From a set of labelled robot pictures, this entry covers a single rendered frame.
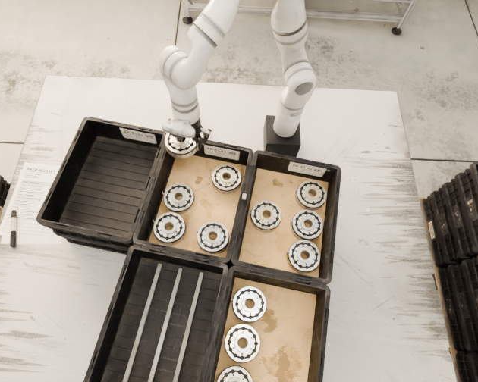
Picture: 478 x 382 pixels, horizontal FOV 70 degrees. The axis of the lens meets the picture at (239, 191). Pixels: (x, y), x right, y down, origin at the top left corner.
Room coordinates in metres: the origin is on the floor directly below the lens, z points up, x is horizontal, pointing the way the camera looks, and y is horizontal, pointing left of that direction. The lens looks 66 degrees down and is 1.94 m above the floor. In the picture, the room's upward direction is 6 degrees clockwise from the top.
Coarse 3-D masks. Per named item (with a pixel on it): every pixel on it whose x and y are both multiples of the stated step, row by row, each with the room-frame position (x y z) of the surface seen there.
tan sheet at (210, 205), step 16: (176, 160) 0.59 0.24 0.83; (192, 160) 0.60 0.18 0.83; (208, 160) 0.60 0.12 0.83; (176, 176) 0.52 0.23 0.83; (192, 176) 0.53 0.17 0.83; (208, 176) 0.54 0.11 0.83; (208, 192) 0.48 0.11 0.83; (240, 192) 0.49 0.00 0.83; (160, 208) 0.40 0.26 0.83; (192, 208) 0.41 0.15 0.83; (208, 208) 0.42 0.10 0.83; (224, 208) 0.42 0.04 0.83; (192, 224) 0.35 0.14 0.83; (224, 224) 0.36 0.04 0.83; (192, 240) 0.30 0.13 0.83; (224, 256) 0.26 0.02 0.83
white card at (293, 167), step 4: (292, 164) 0.58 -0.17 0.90; (296, 164) 0.58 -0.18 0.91; (300, 164) 0.58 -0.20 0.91; (304, 164) 0.58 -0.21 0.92; (288, 168) 0.58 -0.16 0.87; (292, 168) 0.58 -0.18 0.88; (296, 168) 0.58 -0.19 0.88; (300, 168) 0.58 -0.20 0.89; (304, 168) 0.58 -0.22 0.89; (308, 168) 0.58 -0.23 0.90; (312, 168) 0.57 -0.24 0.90; (316, 168) 0.57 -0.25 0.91; (320, 168) 0.57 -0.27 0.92; (324, 168) 0.57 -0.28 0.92; (300, 172) 0.58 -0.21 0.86; (304, 172) 0.58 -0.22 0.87; (308, 172) 0.57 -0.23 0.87; (312, 172) 0.57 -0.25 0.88; (316, 172) 0.57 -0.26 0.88; (320, 172) 0.57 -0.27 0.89; (324, 172) 0.57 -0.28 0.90; (320, 176) 0.57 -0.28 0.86
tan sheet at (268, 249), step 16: (256, 176) 0.56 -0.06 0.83; (272, 176) 0.57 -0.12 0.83; (288, 176) 0.57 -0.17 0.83; (256, 192) 0.50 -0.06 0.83; (272, 192) 0.50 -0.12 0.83; (288, 192) 0.51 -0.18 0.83; (288, 208) 0.45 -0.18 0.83; (320, 208) 0.46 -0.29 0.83; (288, 224) 0.39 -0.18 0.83; (304, 224) 0.40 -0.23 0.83; (256, 240) 0.32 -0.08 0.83; (272, 240) 0.33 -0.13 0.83; (288, 240) 0.33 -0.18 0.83; (320, 240) 0.35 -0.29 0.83; (240, 256) 0.26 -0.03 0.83; (256, 256) 0.27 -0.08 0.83; (272, 256) 0.27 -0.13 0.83; (304, 256) 0.29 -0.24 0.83; (320, 256) 0.29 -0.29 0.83
